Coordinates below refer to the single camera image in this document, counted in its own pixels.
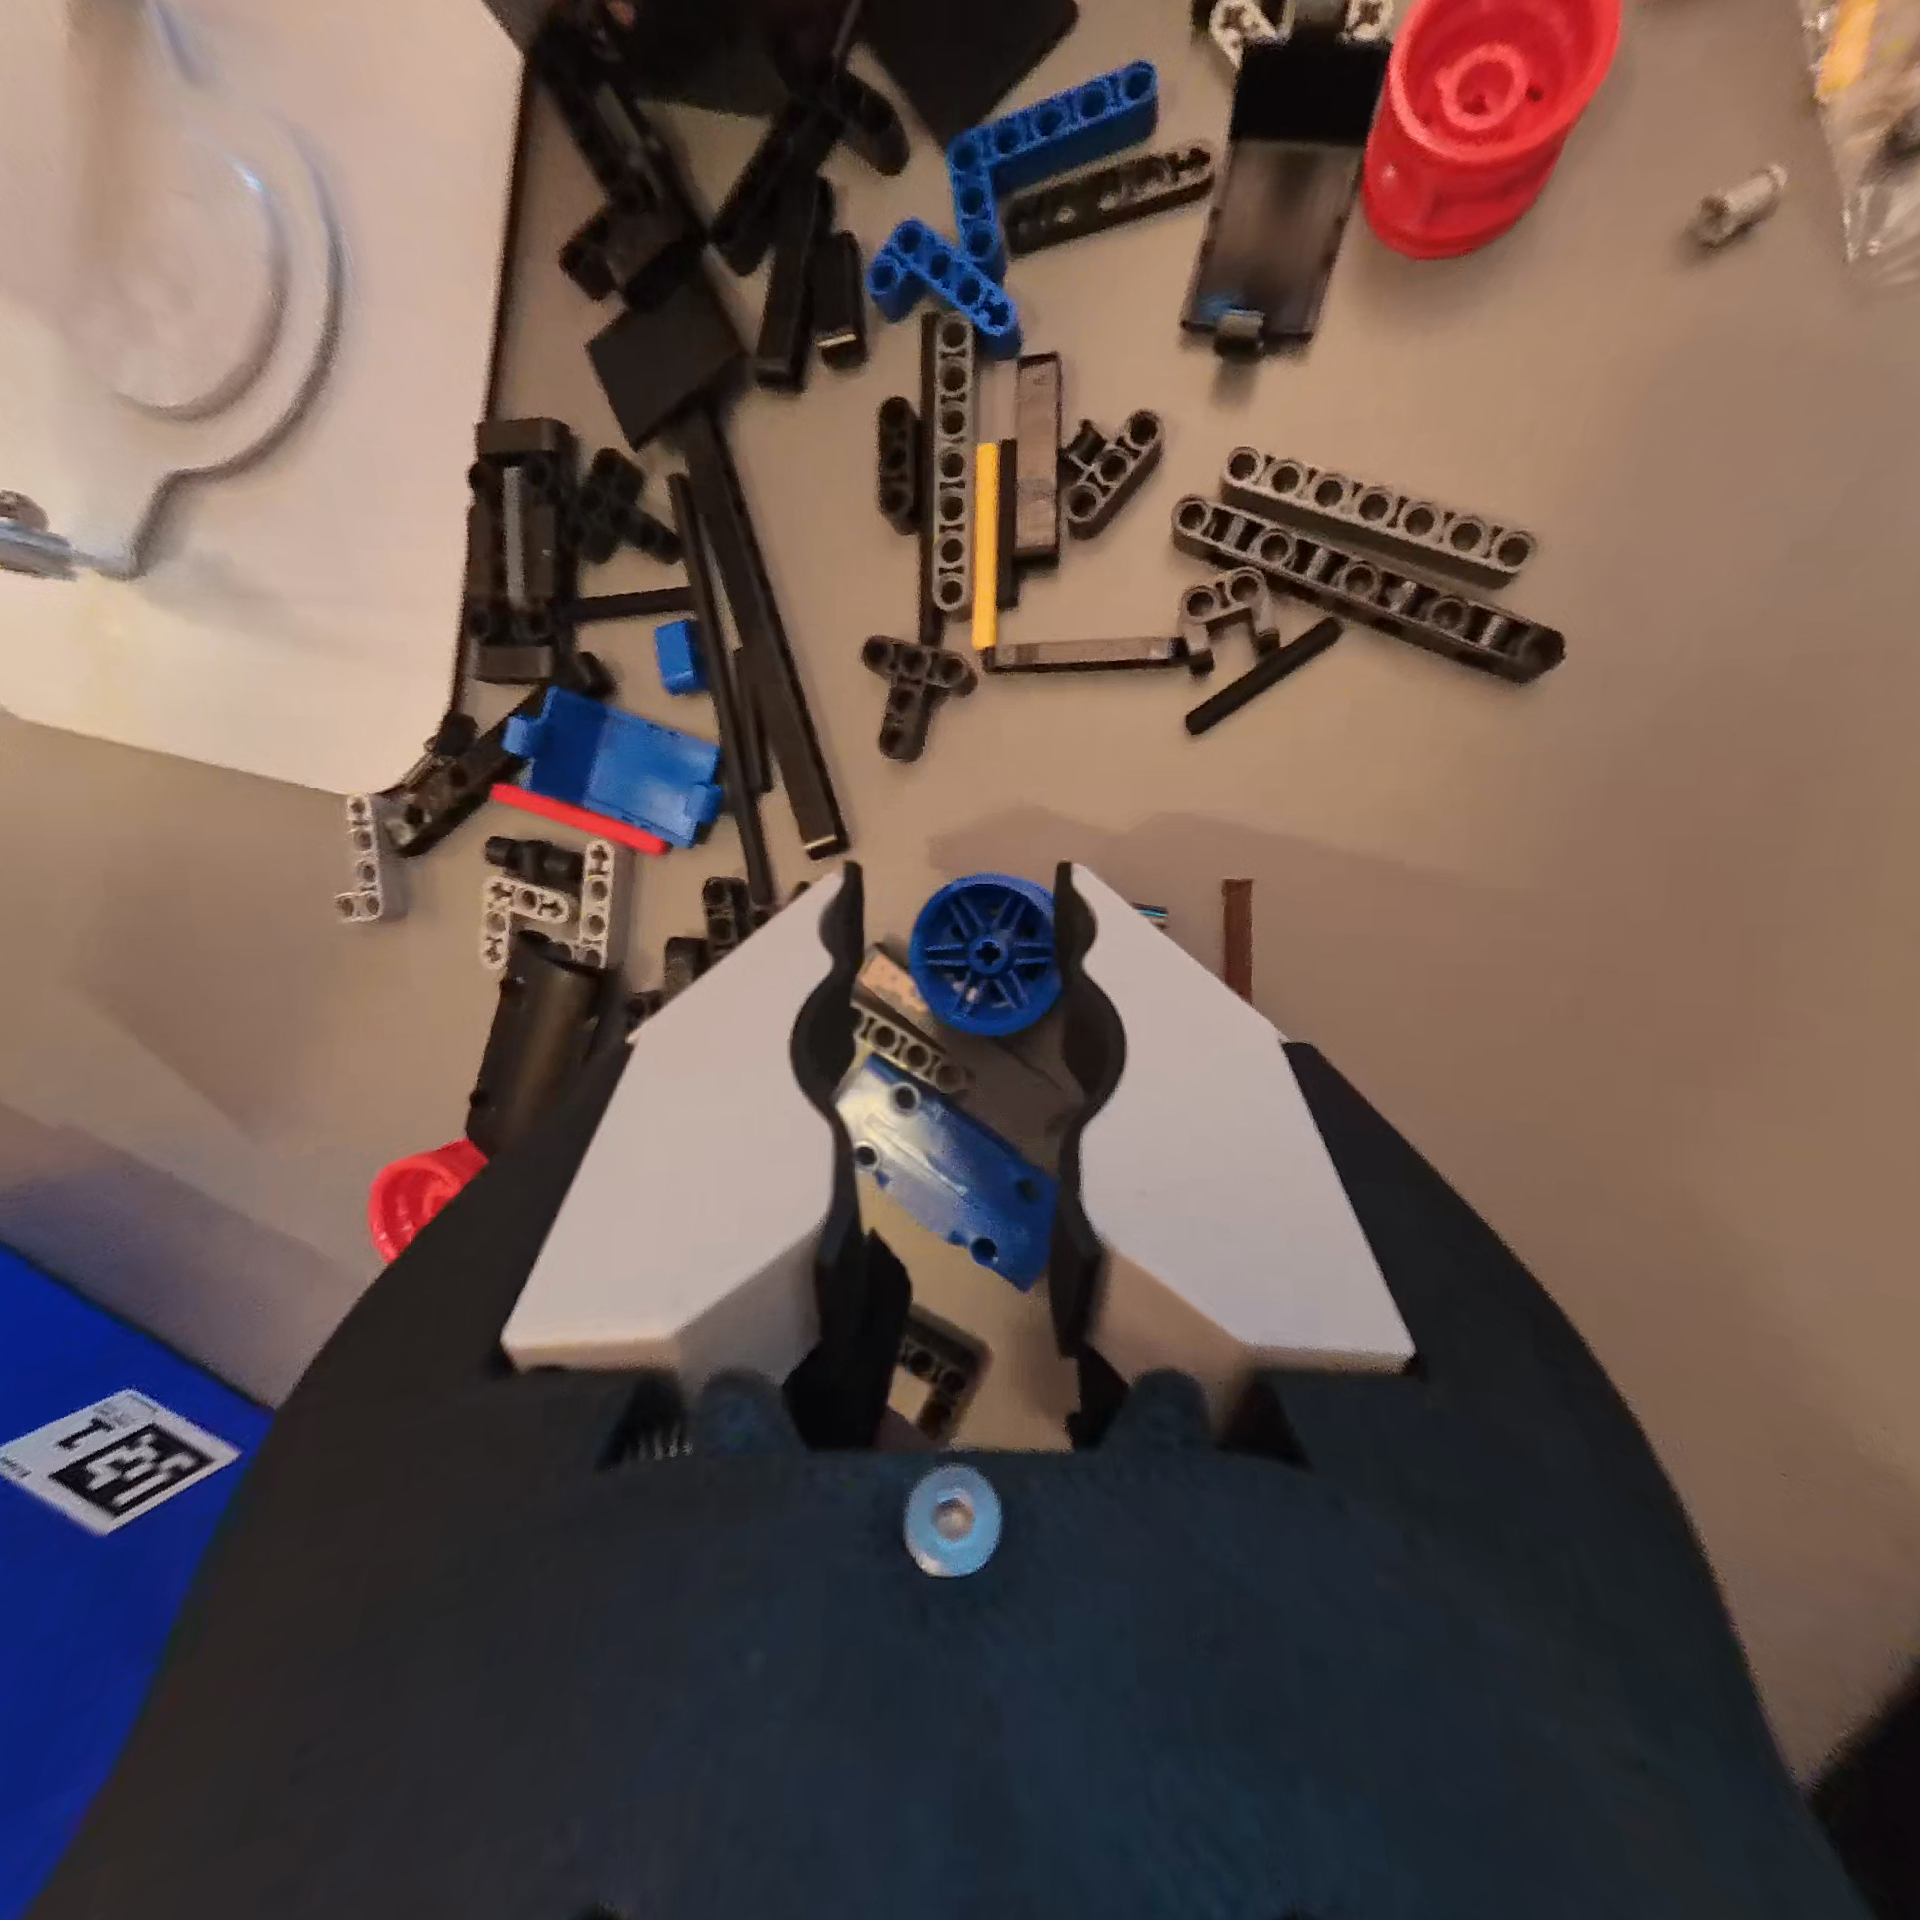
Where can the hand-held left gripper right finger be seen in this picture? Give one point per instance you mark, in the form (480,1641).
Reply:
(1228,1201)

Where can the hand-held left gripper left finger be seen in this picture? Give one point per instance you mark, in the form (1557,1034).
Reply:
(673,1201)

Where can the pile of black beams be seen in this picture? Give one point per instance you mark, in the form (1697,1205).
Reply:
(781,285)

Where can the grey desk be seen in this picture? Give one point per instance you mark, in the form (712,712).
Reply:
(1501,933)

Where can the black cylindrical panel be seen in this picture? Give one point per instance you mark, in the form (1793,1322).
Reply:
(535,1037)

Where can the dark grey flat bar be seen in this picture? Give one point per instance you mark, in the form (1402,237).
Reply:
(1021,1090)

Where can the red wheel rim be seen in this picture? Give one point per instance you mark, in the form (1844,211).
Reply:
(1485,134)
(413,1201)

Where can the brown axle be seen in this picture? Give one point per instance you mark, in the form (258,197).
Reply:
(1238,937)

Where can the blue flat panel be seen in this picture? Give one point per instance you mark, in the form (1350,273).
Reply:
(963,1186)

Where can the dark grey thin beam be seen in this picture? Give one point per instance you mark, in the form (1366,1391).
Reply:
(898,1042)

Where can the blue wheel rim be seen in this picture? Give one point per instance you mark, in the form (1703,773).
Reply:
(983,951)

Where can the red axle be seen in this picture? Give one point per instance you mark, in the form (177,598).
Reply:
(587,818)

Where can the blue hinged panel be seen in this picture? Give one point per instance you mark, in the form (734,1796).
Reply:
(598,749)

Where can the small blue connector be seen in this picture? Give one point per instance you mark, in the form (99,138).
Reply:
(679,661)

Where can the book stand with white base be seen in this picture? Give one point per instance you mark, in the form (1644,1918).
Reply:
(376,598)

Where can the long grey beam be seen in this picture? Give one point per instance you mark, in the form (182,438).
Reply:
(1378,518)

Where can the short yellow axle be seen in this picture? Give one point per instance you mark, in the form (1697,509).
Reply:
(988,541)

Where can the blue tagged plastic bin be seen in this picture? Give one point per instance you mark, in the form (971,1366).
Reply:
(90,1651)

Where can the black square tile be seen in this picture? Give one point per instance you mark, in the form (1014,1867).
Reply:
(669,361)

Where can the medium grey beam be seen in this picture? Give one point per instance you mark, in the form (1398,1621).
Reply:
(952,385)

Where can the black rectangular panel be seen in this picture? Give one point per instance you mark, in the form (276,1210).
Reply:
(1284,193)

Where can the blue large L beam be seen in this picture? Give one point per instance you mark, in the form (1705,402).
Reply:
(1051,127)

